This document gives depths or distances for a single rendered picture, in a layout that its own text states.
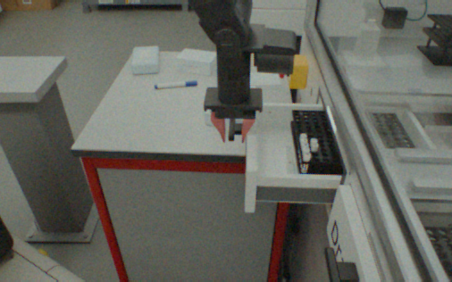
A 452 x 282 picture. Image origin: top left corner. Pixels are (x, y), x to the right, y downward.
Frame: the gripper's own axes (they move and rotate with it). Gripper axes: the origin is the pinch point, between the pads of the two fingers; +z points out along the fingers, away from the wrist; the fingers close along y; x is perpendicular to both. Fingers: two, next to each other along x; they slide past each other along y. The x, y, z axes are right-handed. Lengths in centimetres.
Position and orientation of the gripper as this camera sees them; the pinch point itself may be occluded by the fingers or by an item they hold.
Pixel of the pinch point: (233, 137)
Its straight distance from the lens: 69.2
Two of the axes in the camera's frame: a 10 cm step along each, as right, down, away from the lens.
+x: 0.7, -6.1, 7.9
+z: 0.2, 7.9, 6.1
